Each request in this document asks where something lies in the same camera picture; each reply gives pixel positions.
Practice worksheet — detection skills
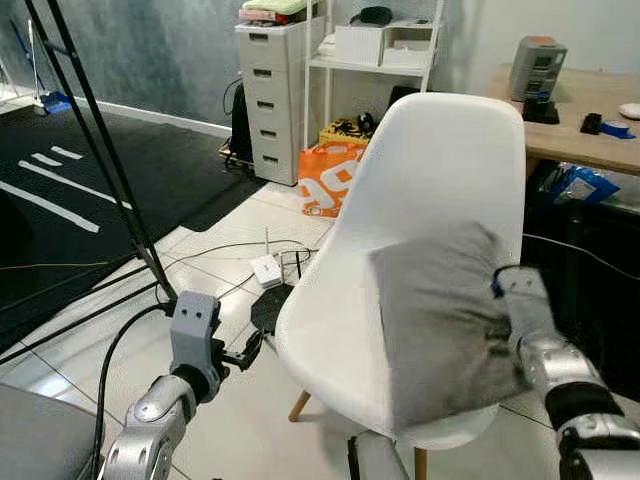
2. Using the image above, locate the black mat with white stripes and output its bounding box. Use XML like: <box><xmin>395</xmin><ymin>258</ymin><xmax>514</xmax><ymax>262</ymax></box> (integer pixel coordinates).
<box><xmin>0</xmin><ymin>104</ymin><xmax>267</xmax><ymax>353</ymax></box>

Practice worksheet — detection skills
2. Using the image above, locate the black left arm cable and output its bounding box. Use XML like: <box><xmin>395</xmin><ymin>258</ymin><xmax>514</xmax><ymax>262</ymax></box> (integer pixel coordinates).
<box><xmin>94</xmin><ymin>302</ymin><xmax>177</xmax><ymax>473</ymax></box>

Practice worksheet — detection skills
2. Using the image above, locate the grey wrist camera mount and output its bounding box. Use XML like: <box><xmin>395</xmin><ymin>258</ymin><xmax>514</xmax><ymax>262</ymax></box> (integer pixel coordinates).
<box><xmin>169</xmin><ymin>291</ymin><xmax>224</xmax><ymax>381</ymax></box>
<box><xmin>496</xmin><ymin>267</ymin><xmax>557</xmax><ymax>347</ymax></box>

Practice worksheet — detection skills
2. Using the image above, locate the small black object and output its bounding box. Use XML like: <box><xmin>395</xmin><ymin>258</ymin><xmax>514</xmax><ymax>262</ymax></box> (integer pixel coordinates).
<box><xmin>579</xmin><ymin>112</ymin><xmax>605</xmax><ymax>137</ymax></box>

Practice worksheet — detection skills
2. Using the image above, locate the grey device with orange top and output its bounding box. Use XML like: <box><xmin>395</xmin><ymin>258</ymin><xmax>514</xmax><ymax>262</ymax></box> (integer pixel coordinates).
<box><xmin>507</xmin><ymin>36</ymin><xmax>569</xmax><ymax>125</ymax></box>

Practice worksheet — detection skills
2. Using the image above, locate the white storage box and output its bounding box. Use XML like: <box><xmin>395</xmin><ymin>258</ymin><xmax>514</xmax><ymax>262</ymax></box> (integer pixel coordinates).
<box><xmin>332</xmin><ymin>22</ymin><xmax>387</xmax><ymax>67</ymax></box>
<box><xmin>385</xmin><ymin>19</ymin><xmax>437</xmax><ymax>70</ymax></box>

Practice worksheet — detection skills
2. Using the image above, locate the grey pillow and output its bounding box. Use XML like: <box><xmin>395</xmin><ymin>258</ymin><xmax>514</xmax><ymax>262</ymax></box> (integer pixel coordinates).
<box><xmin>367</xmin><ymin>221</ymin><xmax>532</xmax><ymax>432</ymax></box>

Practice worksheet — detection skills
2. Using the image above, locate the yellow and black bag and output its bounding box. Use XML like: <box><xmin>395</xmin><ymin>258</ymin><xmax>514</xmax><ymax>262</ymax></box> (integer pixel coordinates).
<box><xmin>319</xmin><ymin>114</ymin><xmax>377</xmax><ymax>149</ymax></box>

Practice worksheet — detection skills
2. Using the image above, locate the white router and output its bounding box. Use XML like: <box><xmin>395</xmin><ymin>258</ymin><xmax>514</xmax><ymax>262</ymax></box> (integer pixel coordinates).
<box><xmin>249</xmin><ymin>227</ymin><xmax>285</xmax><ymax>290</ymax></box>

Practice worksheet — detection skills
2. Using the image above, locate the white shelf rack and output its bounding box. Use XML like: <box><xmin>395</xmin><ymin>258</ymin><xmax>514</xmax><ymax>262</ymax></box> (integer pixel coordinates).
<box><xmin>304</xmin><ymin>0</ymin><xmax>447</xmax><ymax>153</ymax></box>

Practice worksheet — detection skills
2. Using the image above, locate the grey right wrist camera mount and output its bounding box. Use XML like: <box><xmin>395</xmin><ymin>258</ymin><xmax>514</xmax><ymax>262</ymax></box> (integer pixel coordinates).
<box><xmin>496</xmin><ymin>267</ymin><xmax>557</xmax><ymax>347</ymax></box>

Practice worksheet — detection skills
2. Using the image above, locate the orange and white shopping bag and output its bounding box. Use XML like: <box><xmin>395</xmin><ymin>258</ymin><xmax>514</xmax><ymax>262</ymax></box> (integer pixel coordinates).
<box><xmin>297</xmin><ymin>141</ymin><xmax>367</xmax><ymax>219</ymax></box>

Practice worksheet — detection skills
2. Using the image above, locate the black tripod stand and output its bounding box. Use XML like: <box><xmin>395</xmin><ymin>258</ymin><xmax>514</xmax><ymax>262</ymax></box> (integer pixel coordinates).
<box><xmin>22</xmin><ymin>0</ymin><xmax>179</xmax><ymax>303</ymax></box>

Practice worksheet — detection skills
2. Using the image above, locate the blue plastic bag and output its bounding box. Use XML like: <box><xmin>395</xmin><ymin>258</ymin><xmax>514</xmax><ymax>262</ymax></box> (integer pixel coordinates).
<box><xmin>554</xmin><ymin>164</ymin><xmax>622</xmax><ymax>207</ymax></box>

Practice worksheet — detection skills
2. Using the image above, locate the white drawer cabinet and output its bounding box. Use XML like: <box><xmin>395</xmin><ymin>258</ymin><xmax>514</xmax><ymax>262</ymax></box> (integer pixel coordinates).
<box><xmin>234</xmin><ymin>19</ymin><xmax>327</xmax><ymax>187</ymax></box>

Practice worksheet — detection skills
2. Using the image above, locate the black cap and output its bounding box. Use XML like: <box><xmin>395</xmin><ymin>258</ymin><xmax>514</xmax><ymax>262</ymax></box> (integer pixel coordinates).
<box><xmin>349</xmin><ymin>6</ymin><xmax>395</xmax><ymax>27</ymax></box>

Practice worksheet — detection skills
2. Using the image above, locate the blue tape roll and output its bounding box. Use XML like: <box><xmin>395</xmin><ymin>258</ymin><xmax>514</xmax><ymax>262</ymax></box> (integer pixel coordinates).
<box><xmin>600</xmin><ymin>119</ymin><xmax>637</xmax><ymax>140</ymax></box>

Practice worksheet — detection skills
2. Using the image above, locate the folded clothes stack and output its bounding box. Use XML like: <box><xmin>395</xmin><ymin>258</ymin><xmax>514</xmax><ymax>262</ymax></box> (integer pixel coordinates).
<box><xmin>239</xmin><ymin>0</ymin><xmax>307</xmax><ymax>27</ymax></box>

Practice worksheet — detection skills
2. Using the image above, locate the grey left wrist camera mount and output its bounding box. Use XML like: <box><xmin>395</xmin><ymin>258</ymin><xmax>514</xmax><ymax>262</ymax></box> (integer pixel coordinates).
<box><xmin>169</xmin><ymin>291</ymin><xmax>224</xmax><ymax>381</ymax></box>

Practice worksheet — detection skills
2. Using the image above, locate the grey cushion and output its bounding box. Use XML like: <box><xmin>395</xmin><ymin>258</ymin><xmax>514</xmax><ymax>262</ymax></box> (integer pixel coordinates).
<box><xmin>0</xmin><ymin>382</ymin><xmax>102</xmax><ymax>480</ymax></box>

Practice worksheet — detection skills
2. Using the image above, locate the blue dustpan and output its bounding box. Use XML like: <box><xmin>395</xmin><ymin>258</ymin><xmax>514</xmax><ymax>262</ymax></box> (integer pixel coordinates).
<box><xmin>38</xmin><ymin>89</ymin><xmax>73</xmax><ymax>115</ymax></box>

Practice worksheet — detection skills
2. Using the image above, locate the wooden desk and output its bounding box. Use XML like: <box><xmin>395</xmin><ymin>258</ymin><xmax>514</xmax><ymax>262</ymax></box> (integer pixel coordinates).
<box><xmin>484</xmin><ymin>64</ymin><xmax>640</xmax><ymax>178</ymax></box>

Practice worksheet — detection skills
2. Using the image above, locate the white chair with wooden legs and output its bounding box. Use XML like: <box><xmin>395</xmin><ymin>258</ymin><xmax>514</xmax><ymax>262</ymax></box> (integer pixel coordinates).
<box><xmin>274</xmin><ymin>92</ymin><xmax>529</xmax><ymax>480</ymax></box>

